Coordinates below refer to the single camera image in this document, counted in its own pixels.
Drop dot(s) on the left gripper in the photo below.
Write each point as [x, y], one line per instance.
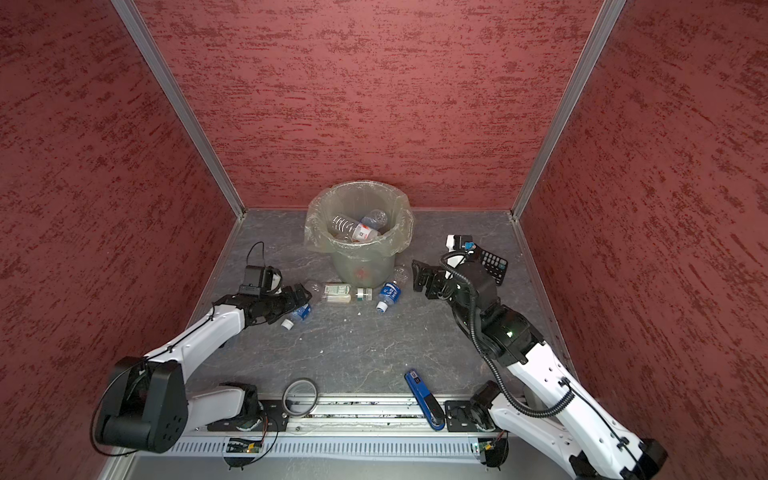
[291, 303]

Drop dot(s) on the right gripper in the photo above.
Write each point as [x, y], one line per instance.
[437, 275]

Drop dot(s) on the Pocari blue label bottle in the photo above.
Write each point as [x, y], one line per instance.
[376, 219]

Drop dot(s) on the Wahaha red white bottle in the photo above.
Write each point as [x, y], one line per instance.
[352, 230]

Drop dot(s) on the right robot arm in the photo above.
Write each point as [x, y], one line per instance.
[532, 395]

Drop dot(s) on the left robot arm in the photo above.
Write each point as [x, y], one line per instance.
[145, 406]

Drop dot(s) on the grey mesh waste bin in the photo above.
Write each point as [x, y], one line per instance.
[366, 272]

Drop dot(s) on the clear plastic bin liner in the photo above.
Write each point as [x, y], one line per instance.
[354, 200]

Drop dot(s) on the black calculator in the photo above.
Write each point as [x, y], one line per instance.
[495, 265]

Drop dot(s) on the blue utility knife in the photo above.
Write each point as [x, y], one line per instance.
[430, 407]

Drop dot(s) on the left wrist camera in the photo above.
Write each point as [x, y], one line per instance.
[261, 281]

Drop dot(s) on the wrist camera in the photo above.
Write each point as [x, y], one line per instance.
[461, 248]
[261, 281]

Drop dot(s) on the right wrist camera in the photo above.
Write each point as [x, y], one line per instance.
[461, 248]

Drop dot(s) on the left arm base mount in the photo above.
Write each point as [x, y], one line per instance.
[270, 417]

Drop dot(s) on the aluminium front rail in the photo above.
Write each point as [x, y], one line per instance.
[359, 415]

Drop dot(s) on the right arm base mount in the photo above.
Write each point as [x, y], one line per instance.
[465, 416]

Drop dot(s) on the white slotted cable duct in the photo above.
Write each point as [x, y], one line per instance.
[441, 449]

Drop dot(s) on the right aluminium corner post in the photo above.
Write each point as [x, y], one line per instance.
[605, 22]

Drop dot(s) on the aluminium corner post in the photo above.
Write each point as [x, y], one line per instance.
[605, 22]
[133, 21]

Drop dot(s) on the left aluminium corner post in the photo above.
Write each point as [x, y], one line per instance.
[133, 21]

